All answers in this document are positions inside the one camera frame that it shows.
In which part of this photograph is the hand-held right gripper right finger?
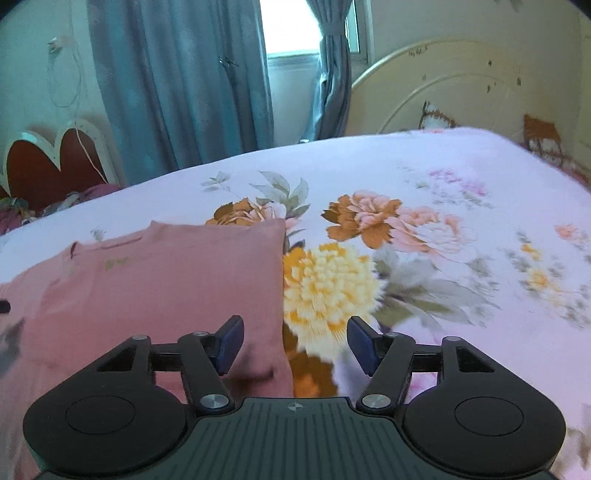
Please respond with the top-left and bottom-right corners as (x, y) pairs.
(347, 316), (502, 414)

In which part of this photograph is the red heart-shaped board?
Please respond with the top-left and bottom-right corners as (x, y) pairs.
(0, 119), (122, 204)

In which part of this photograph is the patterned brown white pillow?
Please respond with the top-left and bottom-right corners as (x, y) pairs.
(522, 114), (579, 172)
(418, 100), (458, 131)

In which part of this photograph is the white hanging cable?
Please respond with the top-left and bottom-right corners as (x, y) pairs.
(46, 0), (112, 185)

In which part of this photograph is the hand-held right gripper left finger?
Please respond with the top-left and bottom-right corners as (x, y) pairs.
(92, 315), (245, 415)

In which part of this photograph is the floral bed sheet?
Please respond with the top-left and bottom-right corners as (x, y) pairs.
(0, 128), (591, 480)

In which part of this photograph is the wide blue curtain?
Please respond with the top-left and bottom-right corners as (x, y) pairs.
(88, 0), (275, 185)

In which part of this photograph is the bright window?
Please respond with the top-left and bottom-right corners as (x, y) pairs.
(259, 0), (375, 144)

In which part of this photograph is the pink shirt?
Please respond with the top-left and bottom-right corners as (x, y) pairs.
(0, 220), (296, 480)

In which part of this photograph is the pile of mixed clothes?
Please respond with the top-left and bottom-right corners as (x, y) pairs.
(0, 182), (123, 235)

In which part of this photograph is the cream bed headboard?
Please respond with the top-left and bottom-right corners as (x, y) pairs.
(344, 39), (591, 153)

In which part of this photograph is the tied blue curtain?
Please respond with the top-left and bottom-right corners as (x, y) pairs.
(307, 0), (354, 141)

